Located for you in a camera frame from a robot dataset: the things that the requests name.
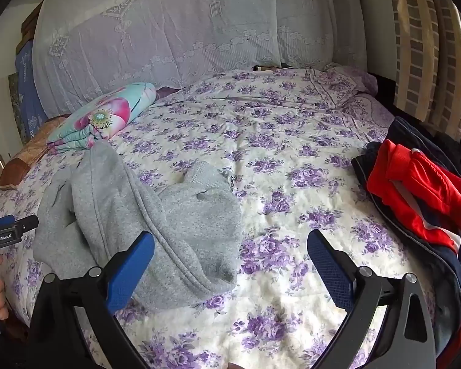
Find purple floral bedspread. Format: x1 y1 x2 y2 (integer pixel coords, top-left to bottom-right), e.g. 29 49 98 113
0 67 446 369

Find grey pants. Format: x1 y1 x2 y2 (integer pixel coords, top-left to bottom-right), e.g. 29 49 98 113
33 138 243 311

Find red jacket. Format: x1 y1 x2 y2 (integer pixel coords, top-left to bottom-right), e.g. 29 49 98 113
366 138 461 254

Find brown orange pillow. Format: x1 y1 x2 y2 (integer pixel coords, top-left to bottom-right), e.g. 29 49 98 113
0 115 70 190

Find white lace cover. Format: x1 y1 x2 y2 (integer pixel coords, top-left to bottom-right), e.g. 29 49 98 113
33 0 367 118

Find person's left hand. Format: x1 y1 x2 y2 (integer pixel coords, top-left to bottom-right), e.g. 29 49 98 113
0 256 10 320

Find dark patterned panel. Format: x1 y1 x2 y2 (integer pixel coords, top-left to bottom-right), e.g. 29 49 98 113
8 73 27 145

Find blue packaged bundle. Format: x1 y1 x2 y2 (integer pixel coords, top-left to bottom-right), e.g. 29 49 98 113
15 40 49 143

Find folded teal pink floral quilt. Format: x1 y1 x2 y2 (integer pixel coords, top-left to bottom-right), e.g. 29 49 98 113
46 82 157 154

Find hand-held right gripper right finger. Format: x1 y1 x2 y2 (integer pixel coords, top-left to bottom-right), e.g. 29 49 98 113
306 229 436 369

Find navy jacket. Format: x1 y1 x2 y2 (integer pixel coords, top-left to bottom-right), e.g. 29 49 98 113
350 116 461 362

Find beige grey checked curtain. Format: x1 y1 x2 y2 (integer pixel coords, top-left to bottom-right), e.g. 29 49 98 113
386 0 461 131

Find brown wooden cabinet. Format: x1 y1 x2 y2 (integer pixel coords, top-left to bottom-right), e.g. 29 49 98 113
21 10 44 52

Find purple floral pillow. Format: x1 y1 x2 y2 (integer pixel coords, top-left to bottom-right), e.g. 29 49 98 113
311 63 379 110

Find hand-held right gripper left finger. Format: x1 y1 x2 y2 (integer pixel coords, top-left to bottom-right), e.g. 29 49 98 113
25 231 156 369

